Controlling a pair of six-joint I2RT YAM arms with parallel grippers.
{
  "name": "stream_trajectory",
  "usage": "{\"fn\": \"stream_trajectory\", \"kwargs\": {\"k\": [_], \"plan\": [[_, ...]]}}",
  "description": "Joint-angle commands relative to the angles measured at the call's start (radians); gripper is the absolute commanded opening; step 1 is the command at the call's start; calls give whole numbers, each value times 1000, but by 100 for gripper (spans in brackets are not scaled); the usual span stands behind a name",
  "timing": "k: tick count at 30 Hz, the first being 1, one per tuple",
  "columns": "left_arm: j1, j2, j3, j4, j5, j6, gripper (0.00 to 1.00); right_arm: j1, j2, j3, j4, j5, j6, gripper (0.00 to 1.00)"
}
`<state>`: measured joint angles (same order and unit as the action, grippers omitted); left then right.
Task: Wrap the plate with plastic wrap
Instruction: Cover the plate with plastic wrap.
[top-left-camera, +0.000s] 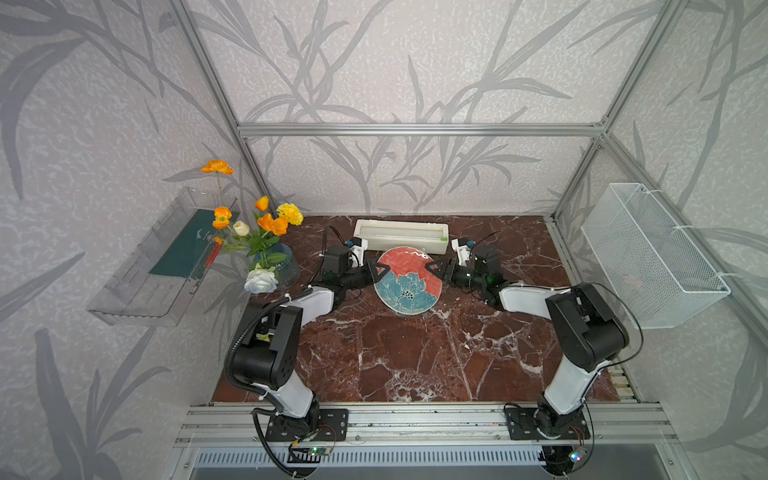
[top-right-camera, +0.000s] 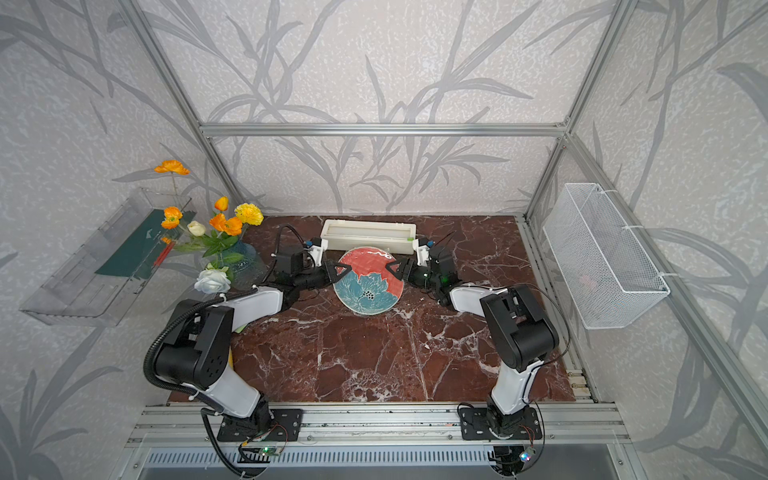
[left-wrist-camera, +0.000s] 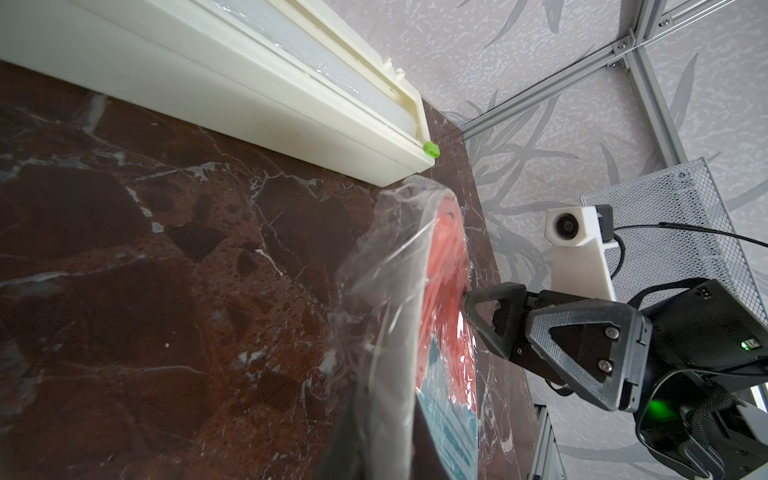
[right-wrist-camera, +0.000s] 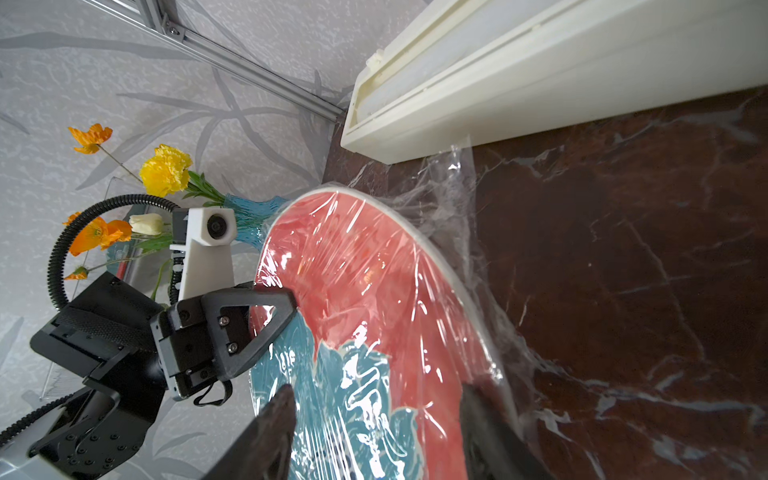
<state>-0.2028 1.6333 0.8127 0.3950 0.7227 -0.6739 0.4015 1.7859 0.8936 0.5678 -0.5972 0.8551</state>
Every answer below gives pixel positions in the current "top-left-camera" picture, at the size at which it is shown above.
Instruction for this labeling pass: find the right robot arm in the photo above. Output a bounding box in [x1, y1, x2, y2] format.
[425, 238, 630, 419]

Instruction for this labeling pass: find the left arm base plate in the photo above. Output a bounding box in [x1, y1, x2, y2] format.
[265, 408, 349, 442]

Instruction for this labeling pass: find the white wire mesh basket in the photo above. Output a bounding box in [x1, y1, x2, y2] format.
[582, 183, 731, 329]

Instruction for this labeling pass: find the red plate with teal flower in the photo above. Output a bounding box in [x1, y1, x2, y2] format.
[373, 245, 444, 316]

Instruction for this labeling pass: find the blue glass vase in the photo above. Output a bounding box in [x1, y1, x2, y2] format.
[251, 243, 300, 290]

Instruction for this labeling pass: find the aluminium frame rail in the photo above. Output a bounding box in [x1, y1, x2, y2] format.
[174, 402, 679, 448]

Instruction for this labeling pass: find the artificial flower bouquet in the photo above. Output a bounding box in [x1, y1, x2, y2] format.
[213, 196, 304, 295]

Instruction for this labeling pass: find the clear acrylic wall shelf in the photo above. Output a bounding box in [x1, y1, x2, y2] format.
[86, 187, 241, 327]

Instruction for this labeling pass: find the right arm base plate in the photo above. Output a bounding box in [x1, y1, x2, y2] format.
[503, 403, 592, 443]

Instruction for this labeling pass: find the green book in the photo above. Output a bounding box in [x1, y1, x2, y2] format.
[149, 209, 224, 280]

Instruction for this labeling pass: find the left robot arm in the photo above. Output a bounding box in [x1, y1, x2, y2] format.
[224, 237, 390, 420]

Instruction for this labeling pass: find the red pen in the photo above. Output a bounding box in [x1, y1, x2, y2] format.
[204, 237, 224, 268]

